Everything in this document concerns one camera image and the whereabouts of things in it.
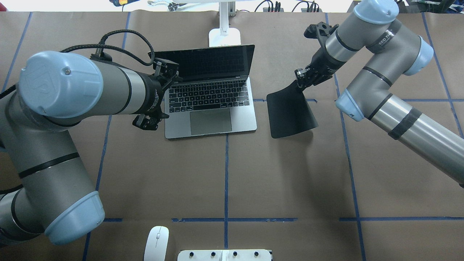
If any white computer mouse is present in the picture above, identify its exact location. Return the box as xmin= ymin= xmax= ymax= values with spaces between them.
xmin=144 ymin=226 xmax=169 ymax=261

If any grey laptop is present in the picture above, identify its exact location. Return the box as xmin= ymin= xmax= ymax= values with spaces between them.
xmin=154 ymin=44 xmax=257 ymax=139

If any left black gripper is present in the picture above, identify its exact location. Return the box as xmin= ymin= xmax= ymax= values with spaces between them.
xmin=132 ymin=71 xmax=179 ymax=131

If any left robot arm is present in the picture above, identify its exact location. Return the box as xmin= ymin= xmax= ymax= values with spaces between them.
xmin=1 ymin=51 xmax=179 ymax=247

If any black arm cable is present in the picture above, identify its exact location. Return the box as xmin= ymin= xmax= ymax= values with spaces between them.
xmin=60 ymin=29 xmax=156 ymax=67

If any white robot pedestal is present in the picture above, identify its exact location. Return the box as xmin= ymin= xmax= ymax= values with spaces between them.
xmin=177 ymin=249 xmax=273 ymax=261

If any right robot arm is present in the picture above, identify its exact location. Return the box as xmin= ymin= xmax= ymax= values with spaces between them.
xmin=295 ymin=0 xmax=464 ymax=187

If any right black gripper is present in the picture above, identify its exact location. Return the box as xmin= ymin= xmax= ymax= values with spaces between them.
xmin=294 ymin=47 xmax=345 ymax=89

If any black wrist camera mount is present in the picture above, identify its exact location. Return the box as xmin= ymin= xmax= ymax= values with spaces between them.
xmin=148 ymin=53 xmax=179 ymax=79

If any black mouse pad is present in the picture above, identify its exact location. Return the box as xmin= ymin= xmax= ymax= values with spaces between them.
xmin=266 ymin=80 xmax=319 ymax=139

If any white desk lamp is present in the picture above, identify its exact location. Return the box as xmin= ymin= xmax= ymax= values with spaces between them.
xmin=208 ymin=0 xmax=241 ymax=47

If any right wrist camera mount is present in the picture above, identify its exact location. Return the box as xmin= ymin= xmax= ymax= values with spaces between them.
xmin=303 ymin=22 xmax=339 ymax=40

